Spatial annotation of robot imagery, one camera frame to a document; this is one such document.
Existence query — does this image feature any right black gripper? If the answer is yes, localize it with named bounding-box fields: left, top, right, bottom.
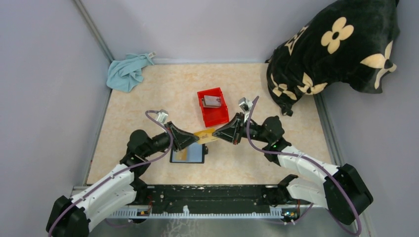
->
left=212, top=112, right=271, bottom=145

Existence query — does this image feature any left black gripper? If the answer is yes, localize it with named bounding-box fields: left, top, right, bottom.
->
left=142, top=120, right=200, bottom=158

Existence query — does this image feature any black leather card holder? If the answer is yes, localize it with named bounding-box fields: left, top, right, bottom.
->
left=169, top=143, right=209, bottom=164

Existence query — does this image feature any red plastic bin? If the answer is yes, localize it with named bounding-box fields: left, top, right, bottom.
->
left=197, top=87, right=229, bottom=127

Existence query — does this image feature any silver VIP card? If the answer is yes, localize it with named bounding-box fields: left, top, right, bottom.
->
left=203, top=95, right=222, bottom=108

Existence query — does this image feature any gold card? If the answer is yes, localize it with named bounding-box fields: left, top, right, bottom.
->
left=173, top=149, right=187, bottom=162
left=194, top=128, right=218, bottom=144

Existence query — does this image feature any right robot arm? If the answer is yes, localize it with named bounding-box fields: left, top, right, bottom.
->
left=213, top=113, right=374, bottom=225

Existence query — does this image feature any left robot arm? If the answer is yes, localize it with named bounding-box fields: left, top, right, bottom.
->
left=46, top=122, right=199, bottom=237

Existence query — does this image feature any stack of credit cards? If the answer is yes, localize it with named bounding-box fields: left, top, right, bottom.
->
left=202, top=98, right=222, bottom=108

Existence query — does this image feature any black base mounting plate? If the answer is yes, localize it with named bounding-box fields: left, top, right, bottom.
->
left=133, top=185, right=298, bottom=214

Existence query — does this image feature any light blue cloth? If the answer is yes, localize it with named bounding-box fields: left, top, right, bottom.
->
left=106, top=51, right=156, bottom=93

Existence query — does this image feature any black floral blanket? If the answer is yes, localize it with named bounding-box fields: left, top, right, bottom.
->
left=266, top=0, right=400, bottom=107

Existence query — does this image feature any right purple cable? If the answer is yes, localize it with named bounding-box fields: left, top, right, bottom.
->
left=245, top=95, right=362, bottom=237

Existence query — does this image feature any purple cable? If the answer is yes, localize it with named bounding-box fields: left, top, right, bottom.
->
left=245, top=95, right=362, bottom=237
left=47, top=110, right=174, bottom=237

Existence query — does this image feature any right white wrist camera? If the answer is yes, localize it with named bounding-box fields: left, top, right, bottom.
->
left=238, top=97, right=253, bottom=114

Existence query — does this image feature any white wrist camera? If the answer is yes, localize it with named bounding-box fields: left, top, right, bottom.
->
left=156, top=109, right=168, bottom=124
left=238, top=97, right=253, bottom=114

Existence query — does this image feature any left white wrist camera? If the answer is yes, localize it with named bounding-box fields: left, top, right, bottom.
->
left=156, top=109, right=168, bottom=124

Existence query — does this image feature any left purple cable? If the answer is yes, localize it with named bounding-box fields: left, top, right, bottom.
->
left=47, top=110, right=174, bottom=237

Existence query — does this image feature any aluminium front rail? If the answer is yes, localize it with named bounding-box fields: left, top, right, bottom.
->
left=68, top=185, right=365, bottom=219

